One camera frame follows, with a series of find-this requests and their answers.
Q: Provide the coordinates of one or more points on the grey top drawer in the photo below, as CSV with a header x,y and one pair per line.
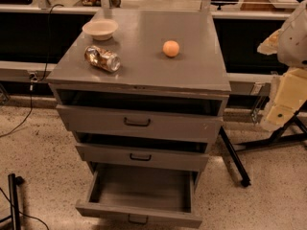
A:
x,y
136,123

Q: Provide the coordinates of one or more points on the orange fruit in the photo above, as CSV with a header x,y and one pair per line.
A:
x,y
170,48

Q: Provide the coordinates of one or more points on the black metal stand right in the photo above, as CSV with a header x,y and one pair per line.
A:
x,y
276,139

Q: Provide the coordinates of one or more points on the wooden box background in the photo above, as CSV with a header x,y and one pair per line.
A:
x,y
257,6

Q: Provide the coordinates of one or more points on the grey middle drawer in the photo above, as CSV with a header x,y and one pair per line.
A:
x,y
150,158

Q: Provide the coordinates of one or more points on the black stand lower left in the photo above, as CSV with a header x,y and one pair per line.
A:
x,y
12,213

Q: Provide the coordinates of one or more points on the beige paper bowl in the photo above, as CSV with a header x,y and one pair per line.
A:
x,y
100,29

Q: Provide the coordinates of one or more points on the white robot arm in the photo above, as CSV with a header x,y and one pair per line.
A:
x,y
288,92

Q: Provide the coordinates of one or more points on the grey bottom drawer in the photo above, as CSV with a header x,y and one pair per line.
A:
x,y
141,196

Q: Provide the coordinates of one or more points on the grey drawer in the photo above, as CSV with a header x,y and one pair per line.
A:
x,y
136,123
150,158
141,196

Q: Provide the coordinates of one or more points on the grey metal drawer cabinet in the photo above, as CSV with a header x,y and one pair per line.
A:
x,y
194,82

